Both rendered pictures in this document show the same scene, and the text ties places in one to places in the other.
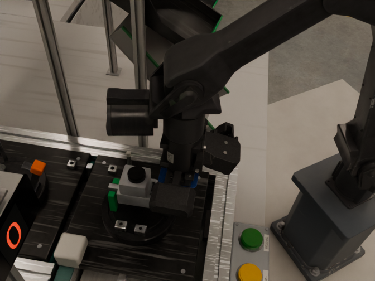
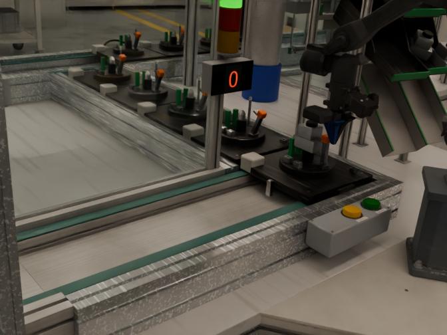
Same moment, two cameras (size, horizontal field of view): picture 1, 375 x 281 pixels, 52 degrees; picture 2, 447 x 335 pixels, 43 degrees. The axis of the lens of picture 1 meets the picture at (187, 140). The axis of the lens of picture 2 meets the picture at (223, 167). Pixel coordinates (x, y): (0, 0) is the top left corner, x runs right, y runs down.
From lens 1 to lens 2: 100 cm
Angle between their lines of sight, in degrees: 42
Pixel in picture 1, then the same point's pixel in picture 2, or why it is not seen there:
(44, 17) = (310, 40)
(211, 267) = (329, 201)
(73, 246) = (254, 156)
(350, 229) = (436, 191)
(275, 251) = (398, 252)
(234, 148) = (369, 103)
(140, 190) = (308, 131)
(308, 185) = (428, 171)
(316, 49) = not seen: outside the picture
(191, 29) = (398, 70)
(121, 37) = not seen: hidden behind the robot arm
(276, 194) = not seen: hidden behind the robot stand
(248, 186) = (411, 222)
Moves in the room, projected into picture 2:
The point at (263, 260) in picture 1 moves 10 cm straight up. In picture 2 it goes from (370, 214) to (378, 173)
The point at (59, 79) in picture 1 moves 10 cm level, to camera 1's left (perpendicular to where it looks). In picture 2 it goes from (304, 88) to (277, 80)
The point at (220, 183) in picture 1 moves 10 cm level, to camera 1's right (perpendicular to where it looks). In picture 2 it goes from (376, 183) to (414, 198)
